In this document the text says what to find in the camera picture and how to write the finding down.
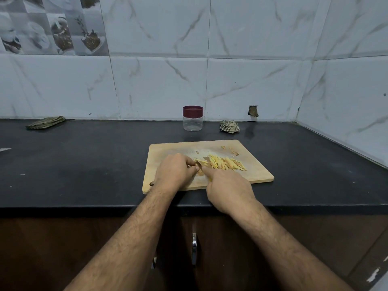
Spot person's right hand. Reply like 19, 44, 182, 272
201, 164, 258, 217

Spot person's left hand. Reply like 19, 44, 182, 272
154, 153, 200, 194

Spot pile of ginger strips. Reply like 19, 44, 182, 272
195, 155, 248, 173

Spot wooden cutting board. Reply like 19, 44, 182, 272
142, 140, 275, 194

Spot clear jar maroon lid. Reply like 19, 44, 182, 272
182, 105, 205, 132

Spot person's right forearm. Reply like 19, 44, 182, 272
236, 203, 354, 291

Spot person's left forearm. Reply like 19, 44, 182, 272
64, 183, 173, 291

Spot black countertop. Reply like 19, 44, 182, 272
0, 118, 388, 211

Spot crumpled patterned cloth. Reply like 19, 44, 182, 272
219, 119, 241, 135

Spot folded green cloth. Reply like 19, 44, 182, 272
26, 116, 67, 131

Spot brown wooden cabinet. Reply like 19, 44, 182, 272
0, 209, 388, 291

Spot decorative picture tiles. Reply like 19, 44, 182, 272
0, 0, 110, 56

